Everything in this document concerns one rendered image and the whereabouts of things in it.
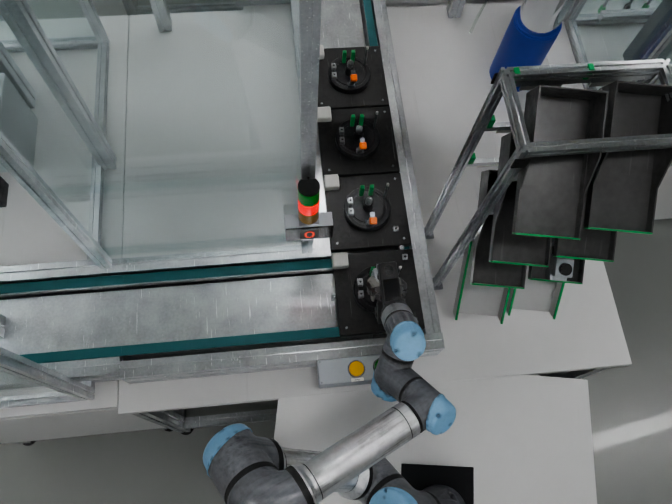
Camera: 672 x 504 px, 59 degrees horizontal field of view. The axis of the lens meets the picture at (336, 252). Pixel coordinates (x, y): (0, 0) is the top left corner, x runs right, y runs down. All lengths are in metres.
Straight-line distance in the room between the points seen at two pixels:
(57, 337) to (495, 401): 1.25
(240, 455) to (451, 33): 1.70
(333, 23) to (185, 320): 1.17
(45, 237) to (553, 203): 1.47
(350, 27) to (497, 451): 1.48
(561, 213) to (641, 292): 1.89
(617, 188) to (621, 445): 1.75
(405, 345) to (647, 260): 2.07
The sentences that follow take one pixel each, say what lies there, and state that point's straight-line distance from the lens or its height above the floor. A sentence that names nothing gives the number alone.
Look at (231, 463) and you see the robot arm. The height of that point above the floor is 1.37.
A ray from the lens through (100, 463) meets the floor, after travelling 2.71.
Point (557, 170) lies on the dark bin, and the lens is 1.27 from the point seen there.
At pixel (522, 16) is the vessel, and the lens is 2.06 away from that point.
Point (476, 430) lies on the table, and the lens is 1.80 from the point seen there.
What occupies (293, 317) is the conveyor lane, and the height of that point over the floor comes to 0.92.
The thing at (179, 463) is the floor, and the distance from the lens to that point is 2.63.
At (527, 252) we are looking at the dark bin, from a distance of 1.41.
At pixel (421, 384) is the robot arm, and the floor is 1.31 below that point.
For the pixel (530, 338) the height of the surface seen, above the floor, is 0.86.
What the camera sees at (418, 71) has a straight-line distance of 2.24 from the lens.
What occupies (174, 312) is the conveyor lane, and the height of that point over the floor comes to 0.92.
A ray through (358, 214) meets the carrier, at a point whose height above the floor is 0.99.
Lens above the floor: 2.58
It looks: 69 degrees down
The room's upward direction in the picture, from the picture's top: 8 degrees clockwise
